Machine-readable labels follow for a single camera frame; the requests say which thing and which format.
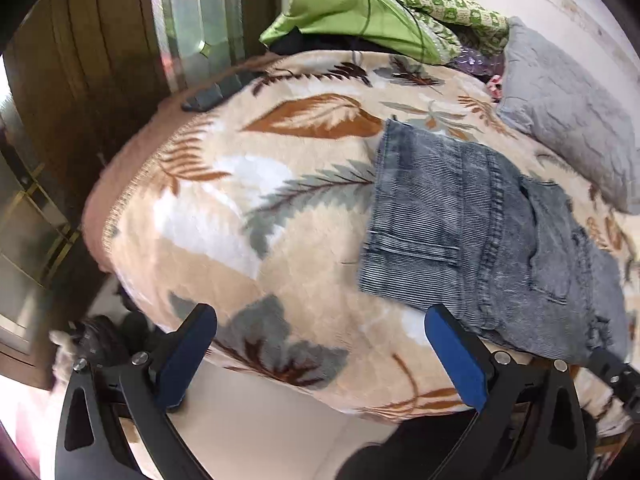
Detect green cloth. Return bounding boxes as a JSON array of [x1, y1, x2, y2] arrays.
[[259, 0, 441, 65]]

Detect grey quilted pillow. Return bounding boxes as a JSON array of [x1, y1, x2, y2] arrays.
[[496, 16, 640, 215]]

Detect dark grey object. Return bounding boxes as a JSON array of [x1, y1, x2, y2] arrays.
[[181, 82, 237, 113]]

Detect leaf print fleece blanket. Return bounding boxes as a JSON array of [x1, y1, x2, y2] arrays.
[[102, 52, 640, 436]]

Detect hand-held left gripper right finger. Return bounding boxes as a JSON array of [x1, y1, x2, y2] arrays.
[[424, 303, 598, 480]]

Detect green and white patterned blanket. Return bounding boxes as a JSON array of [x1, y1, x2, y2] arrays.
[[377, 0, 511, 58]]

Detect pink bed sheet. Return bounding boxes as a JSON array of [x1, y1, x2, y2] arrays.
[[82, 60, 281, 276]]

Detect wooden door with glass panel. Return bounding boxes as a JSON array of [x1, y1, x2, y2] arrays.
[[0, 0, 281, 391]]

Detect black cloth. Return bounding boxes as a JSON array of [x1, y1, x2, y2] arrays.
[[270, 27, 401, 56]]

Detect purple patterned cloth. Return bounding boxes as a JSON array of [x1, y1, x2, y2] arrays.
[[447, 45, 506, 78]]

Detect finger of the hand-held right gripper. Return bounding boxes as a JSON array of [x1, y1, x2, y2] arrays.
[[586, 345, 640, 402]]

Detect blue-grey denim pants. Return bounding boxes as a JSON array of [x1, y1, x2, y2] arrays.
[[359, 117, 632, 363]]

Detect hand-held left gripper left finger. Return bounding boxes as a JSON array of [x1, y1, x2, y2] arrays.
[[54, 302, 218, 480]]

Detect black cable with silver plug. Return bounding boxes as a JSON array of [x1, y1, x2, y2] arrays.
[[387, 0, 432, 83]]

